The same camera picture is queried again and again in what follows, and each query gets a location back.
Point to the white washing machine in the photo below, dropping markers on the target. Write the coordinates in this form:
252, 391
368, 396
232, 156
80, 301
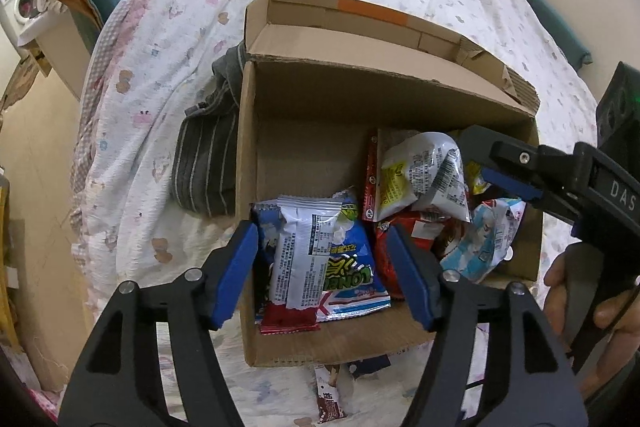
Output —
19, 13

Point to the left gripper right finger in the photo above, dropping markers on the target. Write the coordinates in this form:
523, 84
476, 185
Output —
418, 276

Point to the white red yellow snack bag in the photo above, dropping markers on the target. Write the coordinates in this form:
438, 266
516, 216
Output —
417, 171

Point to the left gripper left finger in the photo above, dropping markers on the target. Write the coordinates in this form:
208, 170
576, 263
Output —
226, 270

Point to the white patterned bed quilt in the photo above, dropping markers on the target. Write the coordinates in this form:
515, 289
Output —
144, 256

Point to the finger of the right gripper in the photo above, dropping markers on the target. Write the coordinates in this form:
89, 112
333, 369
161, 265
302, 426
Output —
516, 181
497, 151

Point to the white storage bin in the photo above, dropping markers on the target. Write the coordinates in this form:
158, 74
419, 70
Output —
58, 38

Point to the dark striped garment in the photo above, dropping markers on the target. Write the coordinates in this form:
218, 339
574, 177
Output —
203, 174

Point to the light blue snack bag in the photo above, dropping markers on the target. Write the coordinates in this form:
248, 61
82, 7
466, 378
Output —
487, 239

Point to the teal cushion by wall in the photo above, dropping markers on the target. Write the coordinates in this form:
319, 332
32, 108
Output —
576, 53

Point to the brown cardboard box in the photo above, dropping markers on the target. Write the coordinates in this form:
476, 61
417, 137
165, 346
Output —
323, 75

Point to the dark blue white bar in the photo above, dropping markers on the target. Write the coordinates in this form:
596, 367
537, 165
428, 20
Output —
368, 366

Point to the person's right hand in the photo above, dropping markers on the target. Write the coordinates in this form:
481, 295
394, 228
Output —
620, 312

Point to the white red wafer bar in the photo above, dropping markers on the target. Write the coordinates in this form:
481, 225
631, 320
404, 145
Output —
305, 237

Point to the blue white gummy bag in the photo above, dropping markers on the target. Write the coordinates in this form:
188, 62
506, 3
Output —
351, 287

